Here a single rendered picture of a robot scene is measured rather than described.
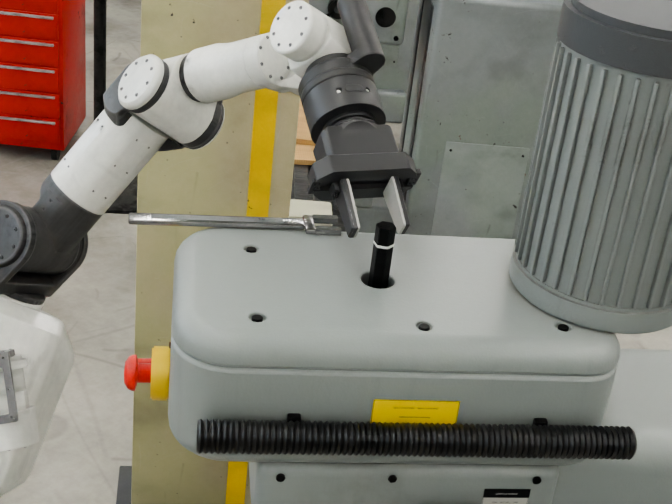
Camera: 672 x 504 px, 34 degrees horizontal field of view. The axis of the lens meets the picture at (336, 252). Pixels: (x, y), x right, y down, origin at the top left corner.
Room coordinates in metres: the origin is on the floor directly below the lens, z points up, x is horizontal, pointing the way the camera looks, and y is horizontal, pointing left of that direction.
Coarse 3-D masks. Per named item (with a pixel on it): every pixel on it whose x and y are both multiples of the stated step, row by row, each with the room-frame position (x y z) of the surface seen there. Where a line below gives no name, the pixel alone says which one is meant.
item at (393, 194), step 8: (392, 176) 1.11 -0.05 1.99; (392, 184) 1.10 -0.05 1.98; (400, 184) 1.10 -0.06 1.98; (384, 192) 1.12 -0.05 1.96; (392, 192) 1.10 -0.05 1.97; (400, 192) 1.09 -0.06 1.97; (392, 200) 1.10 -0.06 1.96; (400, 200) 1.08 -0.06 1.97; (392, 208) 1.09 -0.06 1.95; (400, 208) 1.08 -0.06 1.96; (392, 216) 1.09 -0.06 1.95; (400, 216) 1.07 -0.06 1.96; (408, 216) 1.07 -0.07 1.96; (400, 224) 1.07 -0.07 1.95; (408, 224) 1.06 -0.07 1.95; (400, 232) 1.07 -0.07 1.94
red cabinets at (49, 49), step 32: (0, 0) 5.29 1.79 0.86; (32, 0) 5.29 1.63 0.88; (64, 0) 5.35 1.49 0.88; (0, 32) 5.29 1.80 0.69; (32, 32) 5.29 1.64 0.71; (64, 32) 5.35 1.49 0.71; (0, 64) 5.29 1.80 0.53; (32, 64) 5.30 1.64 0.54; (64, 64) 5.34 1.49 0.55; (0, 96) 5.29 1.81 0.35; (32, 96) 5.28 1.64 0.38; (64, 96) 5.33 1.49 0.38; (0, 128) 5.29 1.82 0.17; (32, 128) 5.29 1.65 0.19; (64, 128) 5.32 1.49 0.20
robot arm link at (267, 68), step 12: (264, 36) 1.30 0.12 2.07; (252, 48) 1.29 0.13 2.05; (264, 48) 1.29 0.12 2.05; (252, 60) 1.28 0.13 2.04; (264, 60) 1.28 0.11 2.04; (276, 60) 1.30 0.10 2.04; (252, 72) 1.28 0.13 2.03; (264, 72) 1.28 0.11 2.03; (276, 72) 1.29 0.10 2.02; (288, 72) 1.31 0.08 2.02; (264, 84) 1.29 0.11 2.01; (276, 84) 1.28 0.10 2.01; (288, 84) 1.29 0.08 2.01
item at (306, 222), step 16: (144, 224) 1.11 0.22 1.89; (160, 224) 1.11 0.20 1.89; (176, 224) 1.11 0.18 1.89; (192, 224) 1.12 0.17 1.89; (208, 224) 1.12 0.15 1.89; (224, 224) 1.12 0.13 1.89; (240, 224) 1.13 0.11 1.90; (256, 224) 1.13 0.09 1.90; (272, 224) 1.13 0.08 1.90; (288, 224) 1.14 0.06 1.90; (304, 224) 1.15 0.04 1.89
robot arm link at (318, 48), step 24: (360, 0) 1.26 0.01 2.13; (288, 24) 1.23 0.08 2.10; (312, 24) 1.21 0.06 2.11; (336, 24) 1.25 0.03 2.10; (360, 24) 1.23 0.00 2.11; (288, 48) 1.21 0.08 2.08; (312, 48) 1.21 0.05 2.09; (336, 48) 1.22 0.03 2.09; (360, 48) 1.21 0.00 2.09; (312, 72) 1.19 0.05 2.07; (336, 72) 1.18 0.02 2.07; (360, 72) 1.19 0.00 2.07
